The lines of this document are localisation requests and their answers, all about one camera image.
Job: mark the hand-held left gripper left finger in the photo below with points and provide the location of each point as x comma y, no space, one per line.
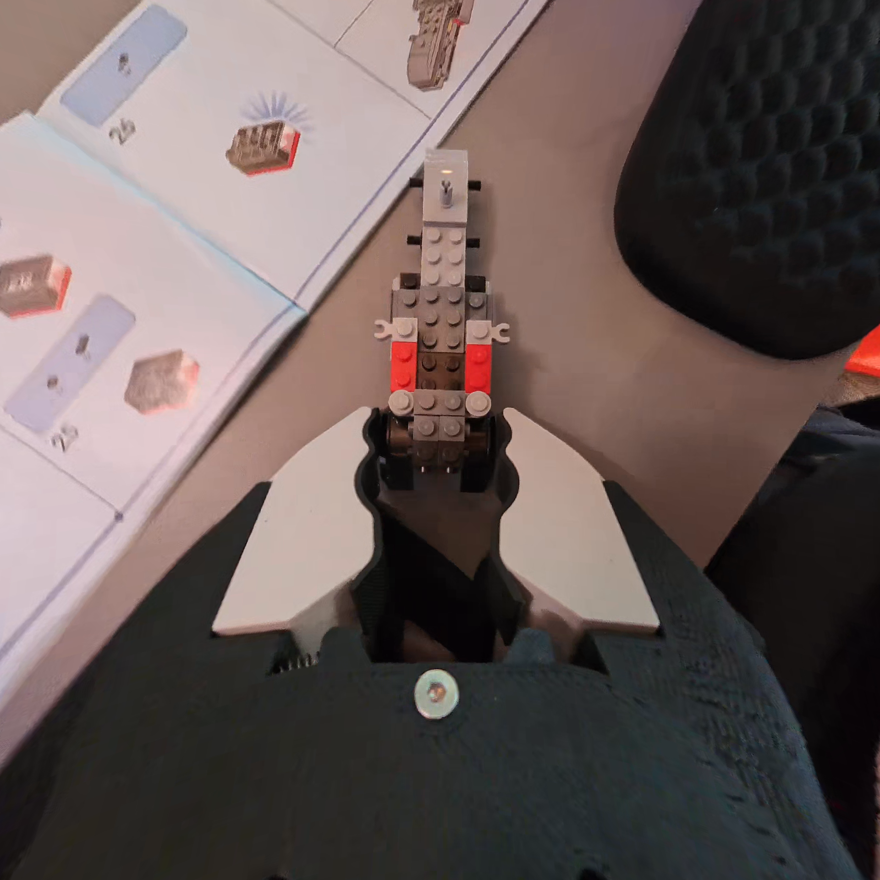
302,550

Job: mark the person's leg dark trousers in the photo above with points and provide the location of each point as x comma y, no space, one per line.
811,550

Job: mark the black mesh cushion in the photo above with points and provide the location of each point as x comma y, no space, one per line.
756,172

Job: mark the orange plastic object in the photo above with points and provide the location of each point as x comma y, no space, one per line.
867,354

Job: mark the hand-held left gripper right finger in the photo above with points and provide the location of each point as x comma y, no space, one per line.
570,550

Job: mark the step-page instruction booklet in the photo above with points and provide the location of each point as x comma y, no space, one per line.
172,240

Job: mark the toy brick truck model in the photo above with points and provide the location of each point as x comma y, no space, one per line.
440,309

